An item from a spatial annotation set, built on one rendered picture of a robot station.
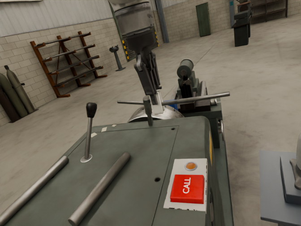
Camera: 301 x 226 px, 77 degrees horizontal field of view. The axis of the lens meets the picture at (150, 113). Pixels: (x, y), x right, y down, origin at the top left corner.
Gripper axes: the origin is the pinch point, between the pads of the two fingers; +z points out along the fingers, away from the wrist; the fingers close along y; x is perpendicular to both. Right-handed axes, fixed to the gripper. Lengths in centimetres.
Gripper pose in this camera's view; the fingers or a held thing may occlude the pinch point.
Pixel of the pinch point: (156, 102)
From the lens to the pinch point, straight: 57.9
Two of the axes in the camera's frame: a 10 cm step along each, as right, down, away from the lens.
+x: -9.3, 1.0, 3.5
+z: 2.5, 8.8, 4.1
